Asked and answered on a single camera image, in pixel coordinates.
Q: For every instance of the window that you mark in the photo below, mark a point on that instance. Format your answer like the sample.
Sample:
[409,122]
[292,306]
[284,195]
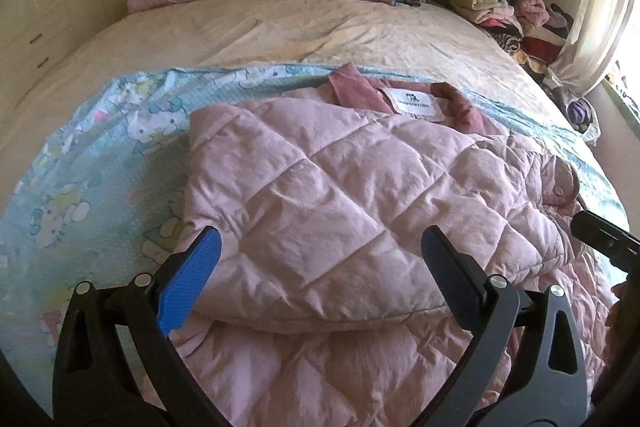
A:
[632,57]

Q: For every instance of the white bag of clothes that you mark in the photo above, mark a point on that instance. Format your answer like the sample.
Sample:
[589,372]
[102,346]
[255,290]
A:
[580,112]

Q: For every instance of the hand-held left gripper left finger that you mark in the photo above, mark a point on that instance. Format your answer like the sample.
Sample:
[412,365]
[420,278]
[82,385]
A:
[192,277]

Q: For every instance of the pink quilted jacket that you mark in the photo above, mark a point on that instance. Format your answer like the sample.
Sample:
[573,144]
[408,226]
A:
[325,187]

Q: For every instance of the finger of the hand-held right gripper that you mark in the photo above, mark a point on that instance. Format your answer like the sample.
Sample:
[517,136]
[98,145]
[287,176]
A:
[610,244]

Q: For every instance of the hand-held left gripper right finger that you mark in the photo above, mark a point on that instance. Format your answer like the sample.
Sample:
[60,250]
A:
[450,282]

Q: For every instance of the bed with beige sheet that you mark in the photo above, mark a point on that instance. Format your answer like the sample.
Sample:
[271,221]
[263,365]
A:
[300,27]

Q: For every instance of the blue cartoon printed blanket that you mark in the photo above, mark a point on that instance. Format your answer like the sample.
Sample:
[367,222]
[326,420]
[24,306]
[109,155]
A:
[100,167]

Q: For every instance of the cream curtain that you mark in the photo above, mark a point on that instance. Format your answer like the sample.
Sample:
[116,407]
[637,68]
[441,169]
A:
[600,7]

